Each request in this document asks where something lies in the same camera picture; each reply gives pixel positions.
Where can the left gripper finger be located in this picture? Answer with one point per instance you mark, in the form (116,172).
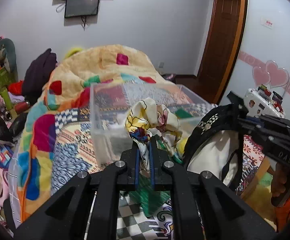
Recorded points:
(247,122)

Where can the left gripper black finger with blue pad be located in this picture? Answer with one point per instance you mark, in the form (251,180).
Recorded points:
(204,208)
(86,207)

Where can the black and white bag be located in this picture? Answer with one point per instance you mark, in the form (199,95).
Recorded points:
(216,145)

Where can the green knitted cloth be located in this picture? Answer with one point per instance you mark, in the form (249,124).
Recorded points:
(151,190)

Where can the floral printed cloth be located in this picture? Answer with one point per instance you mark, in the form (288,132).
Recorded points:
(146,119)

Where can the clear plastic storage box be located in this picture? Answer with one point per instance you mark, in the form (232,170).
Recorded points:
(124,113)

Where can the hand holding second gripper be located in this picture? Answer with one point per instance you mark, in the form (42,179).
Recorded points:
(280,186)

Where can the white suitcase with stickers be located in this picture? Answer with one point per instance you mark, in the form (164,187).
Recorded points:
(262,101)

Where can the white wardrobe with hearts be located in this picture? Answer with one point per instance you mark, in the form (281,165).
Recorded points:
(264,54)

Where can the brown wooden door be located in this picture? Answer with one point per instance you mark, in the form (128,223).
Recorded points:
(222,44)

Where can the patterned patchwork bed sheet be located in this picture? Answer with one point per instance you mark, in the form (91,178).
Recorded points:
(202,206)

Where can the black plastic bag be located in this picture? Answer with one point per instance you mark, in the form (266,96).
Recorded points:
(8,133)

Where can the red cylinder can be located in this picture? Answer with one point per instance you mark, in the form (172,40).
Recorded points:
(22,107)

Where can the colourful fleece blanket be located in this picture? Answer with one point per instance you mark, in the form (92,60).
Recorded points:
(68,87)

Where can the red cloth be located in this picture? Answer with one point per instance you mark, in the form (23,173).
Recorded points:
(16,88)

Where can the dark purple garment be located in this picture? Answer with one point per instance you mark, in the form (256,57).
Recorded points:
(37,75)

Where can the green cardboard box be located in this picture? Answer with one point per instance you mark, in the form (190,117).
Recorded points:
(2,84)

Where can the yellow plush behind blanket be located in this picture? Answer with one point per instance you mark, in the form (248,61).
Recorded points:
(72,52)

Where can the grey plush toy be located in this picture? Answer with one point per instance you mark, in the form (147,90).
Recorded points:
(7,55)

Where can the grey box under television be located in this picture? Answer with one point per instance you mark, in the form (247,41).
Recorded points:
(76,8)

